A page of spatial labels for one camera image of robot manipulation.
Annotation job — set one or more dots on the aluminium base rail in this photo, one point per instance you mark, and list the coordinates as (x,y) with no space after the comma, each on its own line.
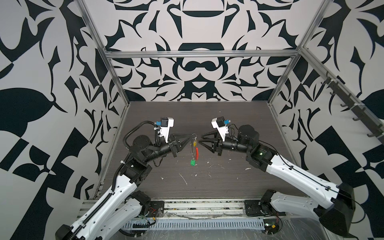
(189,207)

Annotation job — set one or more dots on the white slotted cable duct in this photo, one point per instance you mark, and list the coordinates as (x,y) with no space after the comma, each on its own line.
(202,224)

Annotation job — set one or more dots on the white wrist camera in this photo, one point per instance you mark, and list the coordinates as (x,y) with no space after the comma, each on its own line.
(222,125)
(162,128)

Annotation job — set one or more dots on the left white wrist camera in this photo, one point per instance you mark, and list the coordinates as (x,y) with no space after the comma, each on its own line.
(162,128)

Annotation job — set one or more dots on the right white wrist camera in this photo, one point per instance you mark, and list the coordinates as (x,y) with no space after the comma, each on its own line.
(222,125)

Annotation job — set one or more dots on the black wall hook rack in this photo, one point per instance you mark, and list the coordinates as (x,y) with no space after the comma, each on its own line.
(351,102)

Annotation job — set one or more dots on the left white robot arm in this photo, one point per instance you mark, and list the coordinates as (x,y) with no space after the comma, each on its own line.
(99,223)

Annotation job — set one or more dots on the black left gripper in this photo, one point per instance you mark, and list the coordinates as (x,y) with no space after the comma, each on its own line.
(172,145)

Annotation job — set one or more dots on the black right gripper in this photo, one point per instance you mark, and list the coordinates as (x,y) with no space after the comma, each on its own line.
(220,146)

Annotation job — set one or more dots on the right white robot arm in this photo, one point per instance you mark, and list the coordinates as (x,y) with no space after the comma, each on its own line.
(331,204)

